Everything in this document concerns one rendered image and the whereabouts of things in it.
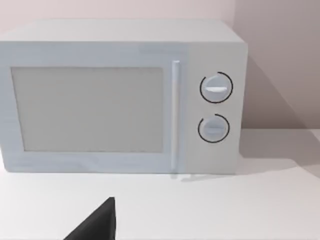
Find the small pale microwave knob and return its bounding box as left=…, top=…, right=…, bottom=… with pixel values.
left=197, top=113, right=231, bottom=144

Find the pale microwave oven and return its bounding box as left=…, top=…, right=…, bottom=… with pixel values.
left=0, top=19, right=249, bottom=176

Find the pale microwave door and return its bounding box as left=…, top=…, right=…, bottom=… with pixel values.
left=0, top=48, right=187, bottom=175

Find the large pale microwave knob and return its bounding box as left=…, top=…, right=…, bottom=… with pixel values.
left=199, top=71, right=234, bottom=104

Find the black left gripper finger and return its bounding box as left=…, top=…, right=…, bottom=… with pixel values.
left=62, top=196, right=117, bottom=240

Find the pale microwave door handle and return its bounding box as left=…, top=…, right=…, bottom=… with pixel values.
left=171, top=59, right=181, bottom=180

